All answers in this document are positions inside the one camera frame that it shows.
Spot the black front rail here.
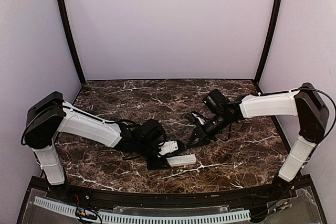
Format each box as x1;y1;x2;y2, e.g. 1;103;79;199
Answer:
28;175;312;209

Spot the white slotted cable duct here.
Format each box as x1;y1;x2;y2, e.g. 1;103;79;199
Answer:
34;196;250;223

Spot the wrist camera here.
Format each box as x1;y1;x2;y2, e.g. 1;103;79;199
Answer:
185;111;208;125
158;140;185;157

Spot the white remote control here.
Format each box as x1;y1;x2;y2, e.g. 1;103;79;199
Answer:
166;154;196;167

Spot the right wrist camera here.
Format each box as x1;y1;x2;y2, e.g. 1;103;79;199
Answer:
185;111;208;125

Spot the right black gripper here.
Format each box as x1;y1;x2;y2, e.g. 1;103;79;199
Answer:
186;111;232;148

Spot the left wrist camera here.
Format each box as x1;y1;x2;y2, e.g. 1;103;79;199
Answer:
158;140;185;157

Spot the black frame post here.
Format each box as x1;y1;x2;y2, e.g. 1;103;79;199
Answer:
254;0;281;86
57;0;86;86

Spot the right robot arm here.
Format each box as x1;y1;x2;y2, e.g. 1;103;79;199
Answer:
186;82;329;200

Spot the left black frame post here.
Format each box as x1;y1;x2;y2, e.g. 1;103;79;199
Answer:
57;0;86;86

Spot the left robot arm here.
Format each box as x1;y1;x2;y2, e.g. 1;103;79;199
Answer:
21;91;169;201

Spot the right black frame post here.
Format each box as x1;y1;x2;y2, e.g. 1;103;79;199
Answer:
254;0;281;86

